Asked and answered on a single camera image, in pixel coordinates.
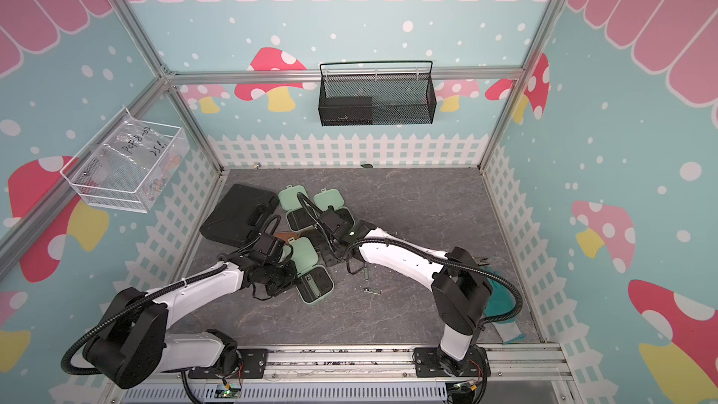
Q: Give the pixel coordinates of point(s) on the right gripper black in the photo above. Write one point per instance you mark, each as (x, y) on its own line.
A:
(328, 260)

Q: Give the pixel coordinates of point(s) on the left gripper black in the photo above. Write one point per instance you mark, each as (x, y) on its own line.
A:
(290, 280)

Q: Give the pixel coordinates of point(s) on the green clipper case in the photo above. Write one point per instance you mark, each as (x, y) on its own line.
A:
(313, 281)
(298, 218)
(331, 198)

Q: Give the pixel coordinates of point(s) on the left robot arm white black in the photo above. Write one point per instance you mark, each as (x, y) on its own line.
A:
(132, 342)

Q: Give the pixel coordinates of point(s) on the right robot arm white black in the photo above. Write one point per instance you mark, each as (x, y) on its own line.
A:
(466, 297)

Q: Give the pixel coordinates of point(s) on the brown clipper case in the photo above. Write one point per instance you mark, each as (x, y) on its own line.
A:
(288, 236)

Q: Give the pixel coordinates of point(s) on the black plastic tool case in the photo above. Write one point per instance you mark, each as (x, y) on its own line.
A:
(240, 215)

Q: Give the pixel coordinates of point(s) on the black box in basket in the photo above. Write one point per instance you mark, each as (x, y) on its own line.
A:
(346, 111)

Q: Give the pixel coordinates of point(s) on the green work glove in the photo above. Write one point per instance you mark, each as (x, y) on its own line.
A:
(500, 302)

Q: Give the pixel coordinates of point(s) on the black wire mesh basket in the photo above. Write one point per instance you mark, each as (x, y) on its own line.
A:
(402, 92)

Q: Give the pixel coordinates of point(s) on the clear acrylic wall bin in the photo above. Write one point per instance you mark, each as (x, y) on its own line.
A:
(128, 167)

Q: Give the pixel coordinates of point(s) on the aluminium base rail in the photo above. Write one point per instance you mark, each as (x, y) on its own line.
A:
(385, 363)

